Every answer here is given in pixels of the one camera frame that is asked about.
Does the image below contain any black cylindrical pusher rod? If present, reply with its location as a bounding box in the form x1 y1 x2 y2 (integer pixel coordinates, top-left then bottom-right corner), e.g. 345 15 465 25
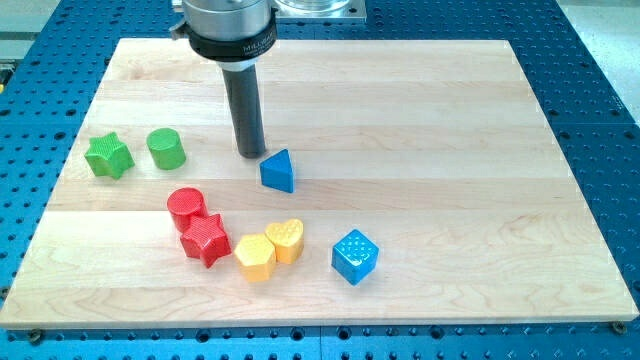
222 65 266 159

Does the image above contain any blue triangle block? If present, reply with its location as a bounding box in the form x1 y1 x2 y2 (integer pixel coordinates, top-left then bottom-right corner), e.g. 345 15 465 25
259 149 295 193

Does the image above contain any green cylinder block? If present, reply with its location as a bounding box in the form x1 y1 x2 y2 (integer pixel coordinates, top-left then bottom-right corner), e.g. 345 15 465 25
146 128 186 170

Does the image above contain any red cylinder block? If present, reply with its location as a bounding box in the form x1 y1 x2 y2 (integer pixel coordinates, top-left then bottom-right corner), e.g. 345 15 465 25
166 187 208 232

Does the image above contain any green star block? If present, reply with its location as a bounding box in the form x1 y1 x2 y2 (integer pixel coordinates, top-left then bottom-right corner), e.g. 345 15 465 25
84 132 135 179

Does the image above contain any red star block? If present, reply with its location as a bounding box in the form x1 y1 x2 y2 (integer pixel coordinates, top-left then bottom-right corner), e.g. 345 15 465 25
180 214 231 268

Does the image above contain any yellow heart block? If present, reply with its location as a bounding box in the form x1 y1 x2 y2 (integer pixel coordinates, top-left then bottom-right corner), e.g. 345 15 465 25
265 218 304 264

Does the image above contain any yellow hexagon block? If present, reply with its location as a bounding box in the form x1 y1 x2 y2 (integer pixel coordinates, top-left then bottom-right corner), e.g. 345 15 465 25
234 234 276 282

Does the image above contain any light wooden board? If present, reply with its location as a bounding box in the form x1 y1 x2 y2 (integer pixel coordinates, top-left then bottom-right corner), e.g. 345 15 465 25
1 38 638 329

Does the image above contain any blue perforated metal table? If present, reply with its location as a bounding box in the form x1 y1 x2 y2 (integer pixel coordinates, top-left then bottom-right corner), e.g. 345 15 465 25
1 1 639 359

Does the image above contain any blue cube block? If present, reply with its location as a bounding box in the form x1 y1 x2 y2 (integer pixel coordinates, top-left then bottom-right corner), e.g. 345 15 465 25
331 229 379 286

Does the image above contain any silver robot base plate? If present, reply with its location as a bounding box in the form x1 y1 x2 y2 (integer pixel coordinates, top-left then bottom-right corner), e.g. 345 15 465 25
270 0 367 24

